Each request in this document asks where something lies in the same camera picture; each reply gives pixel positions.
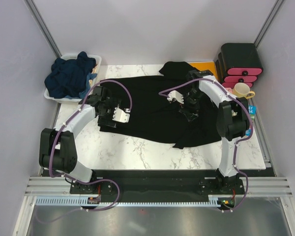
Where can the pink toy block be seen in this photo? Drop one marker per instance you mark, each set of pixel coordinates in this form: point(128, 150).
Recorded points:
point(229, 91)

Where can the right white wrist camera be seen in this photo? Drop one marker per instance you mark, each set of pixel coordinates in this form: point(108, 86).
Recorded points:
point(175, 96)

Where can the orange folder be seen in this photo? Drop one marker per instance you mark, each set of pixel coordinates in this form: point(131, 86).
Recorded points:
point(206, 65)

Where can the white laundry basket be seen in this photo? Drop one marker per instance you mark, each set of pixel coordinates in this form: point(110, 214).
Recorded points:
point(73, 56)

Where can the cream garment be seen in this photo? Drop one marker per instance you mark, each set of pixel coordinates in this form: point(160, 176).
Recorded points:
point(94, 70)

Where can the black pink drawer unit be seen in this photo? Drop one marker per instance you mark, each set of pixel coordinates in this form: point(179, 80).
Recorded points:
point(238, 63)

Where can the yellow mug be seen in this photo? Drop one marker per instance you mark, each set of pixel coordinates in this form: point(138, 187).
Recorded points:
point(243, 90)

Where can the light blue garment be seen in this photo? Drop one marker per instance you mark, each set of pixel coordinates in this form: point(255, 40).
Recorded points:
point(89, 81)

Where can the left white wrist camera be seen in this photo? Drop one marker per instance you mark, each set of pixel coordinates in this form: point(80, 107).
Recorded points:
point(120, 115)

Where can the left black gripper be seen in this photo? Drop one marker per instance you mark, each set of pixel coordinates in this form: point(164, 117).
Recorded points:
point(113, 103)

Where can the white slotted cable duct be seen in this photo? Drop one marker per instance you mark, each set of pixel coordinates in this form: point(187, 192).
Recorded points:
point(84, 201)

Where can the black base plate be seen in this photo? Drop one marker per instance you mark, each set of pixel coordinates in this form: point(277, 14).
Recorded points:
point(157, 185)

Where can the aluminium frame rail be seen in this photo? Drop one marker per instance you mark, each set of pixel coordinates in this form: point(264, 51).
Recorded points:
point(257, 186)

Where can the navy blue t shirt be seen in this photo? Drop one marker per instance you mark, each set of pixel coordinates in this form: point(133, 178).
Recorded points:
point(68, 76)

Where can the blue children's book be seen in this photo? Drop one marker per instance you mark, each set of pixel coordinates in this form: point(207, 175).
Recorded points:
point(252, 113)

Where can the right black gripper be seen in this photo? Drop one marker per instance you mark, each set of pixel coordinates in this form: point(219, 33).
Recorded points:
point(186, 110)

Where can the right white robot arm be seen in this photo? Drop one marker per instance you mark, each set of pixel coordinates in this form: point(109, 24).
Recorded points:
point(233, 120)

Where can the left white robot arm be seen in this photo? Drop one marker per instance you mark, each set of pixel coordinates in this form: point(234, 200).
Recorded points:
point(58, 151)

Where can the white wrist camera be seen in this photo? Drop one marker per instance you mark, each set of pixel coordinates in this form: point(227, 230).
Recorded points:
point(175, 96)
point(120, 115)

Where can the black t shirt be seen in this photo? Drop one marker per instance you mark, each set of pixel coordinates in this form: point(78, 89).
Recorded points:
point(154, 118)

